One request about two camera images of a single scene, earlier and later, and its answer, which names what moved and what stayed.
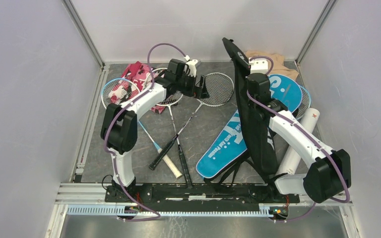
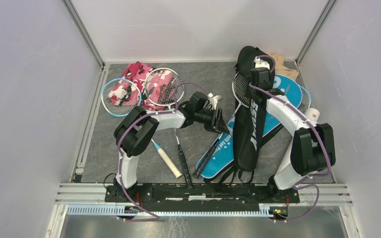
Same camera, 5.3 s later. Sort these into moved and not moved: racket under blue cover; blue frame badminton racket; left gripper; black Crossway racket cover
Moved: black Crossway racket cover; left gripper
Not moved: racket under blue cover; blue frame badminton racket
